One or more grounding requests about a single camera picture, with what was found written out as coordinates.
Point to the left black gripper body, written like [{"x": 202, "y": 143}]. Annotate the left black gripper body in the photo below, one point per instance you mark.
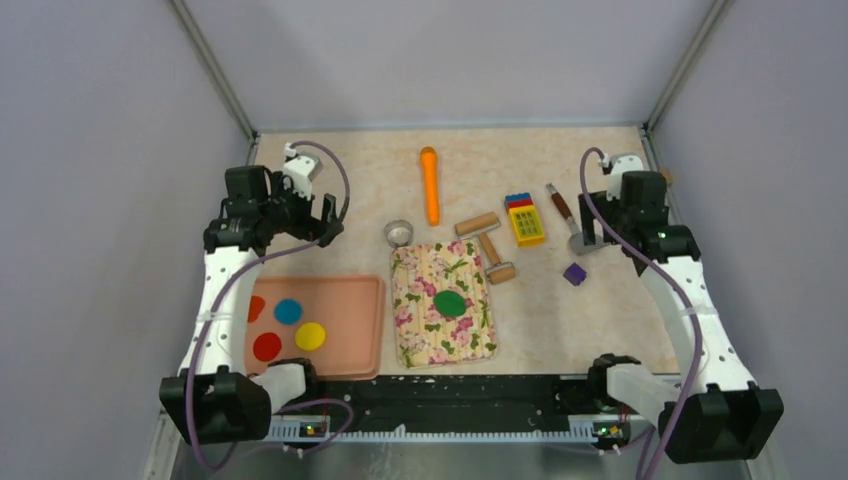
[{"x": 285, "y": 203}]

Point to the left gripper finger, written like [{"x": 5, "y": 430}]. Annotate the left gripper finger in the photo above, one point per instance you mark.
[
  {"x": 331, "y": 224},
  {"x": 306, "y": 228}
]

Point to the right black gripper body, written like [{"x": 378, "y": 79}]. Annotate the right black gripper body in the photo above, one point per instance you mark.
[{"x": 614, "y": 216}]

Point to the green dough disc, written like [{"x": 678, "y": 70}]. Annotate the green dough disc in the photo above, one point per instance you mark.
[{"x": 449, "y": 303}]

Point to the floral cutting board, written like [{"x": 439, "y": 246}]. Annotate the floral cutting board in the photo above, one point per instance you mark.
[{"x": 425, "y": 338}]

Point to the wooden double-ended roller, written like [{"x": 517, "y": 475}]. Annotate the wooden double-ended roller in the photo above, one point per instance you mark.
[{"x": 498, "y": 271}]

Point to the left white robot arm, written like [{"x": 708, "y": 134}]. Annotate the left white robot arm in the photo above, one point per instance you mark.
[{"x": 212, "y": 399}]

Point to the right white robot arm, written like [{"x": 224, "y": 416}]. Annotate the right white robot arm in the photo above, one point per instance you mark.
[{"x": 719, "y": 412}]

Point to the blue dough disc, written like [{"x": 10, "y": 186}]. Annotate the blue dough disc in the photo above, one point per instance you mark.
[{"x": 288, "y": 311}]

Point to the orange dough disc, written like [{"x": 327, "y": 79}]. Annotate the orange dough disc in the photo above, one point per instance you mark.
[{"x": 256, "y": 307}]

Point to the yellow dough disc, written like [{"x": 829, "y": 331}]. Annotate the yellow dough disc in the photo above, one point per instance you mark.
[{"x": 310, "y": 336}]

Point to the red dough disc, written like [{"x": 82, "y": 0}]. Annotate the red dough disc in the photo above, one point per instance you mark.
[{"x": 266, "y": 347}]

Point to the small wooden knob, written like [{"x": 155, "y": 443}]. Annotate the small wooden knob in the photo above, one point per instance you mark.
[{"x": 667, "y": 176}]

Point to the round metal cutter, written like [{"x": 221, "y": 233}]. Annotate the round metal cutter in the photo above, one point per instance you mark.
[{"x": 398, "y": 233}]

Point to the pink plastic tray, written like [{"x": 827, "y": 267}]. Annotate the pink plastic tray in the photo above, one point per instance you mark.
[{"x": 351, "y": 309}]

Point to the purple cube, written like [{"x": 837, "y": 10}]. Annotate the purple cube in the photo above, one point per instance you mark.
[{"x": 575, "y": 274}]

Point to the orange toy microphone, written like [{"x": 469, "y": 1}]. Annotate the orange toy microphone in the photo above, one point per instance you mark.
[{"x": 430, "y": 176}]

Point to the colourful toy block stack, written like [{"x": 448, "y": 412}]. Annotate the colourful toy block stack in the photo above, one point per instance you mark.
[{"x": 524, "y": 220}]

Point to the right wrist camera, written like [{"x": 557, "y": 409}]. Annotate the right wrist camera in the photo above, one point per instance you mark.
[{"x": 615, "y": 166}]

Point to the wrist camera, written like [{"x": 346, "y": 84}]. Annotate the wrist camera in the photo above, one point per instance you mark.
[
  {"x": 615, "y": 166},
  {"x": 299, "y": 171}
]

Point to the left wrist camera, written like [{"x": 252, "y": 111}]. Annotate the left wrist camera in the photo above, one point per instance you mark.
[{"x": 299, "y": 171}]

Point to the metal spatula wooden handle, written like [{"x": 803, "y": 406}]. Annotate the metal spatula wooden handle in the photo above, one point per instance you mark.
[{"x": 576, "y": 240}]

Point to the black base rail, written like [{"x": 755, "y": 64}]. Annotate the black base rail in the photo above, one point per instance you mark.
[{"x": 549, "y": 409}]

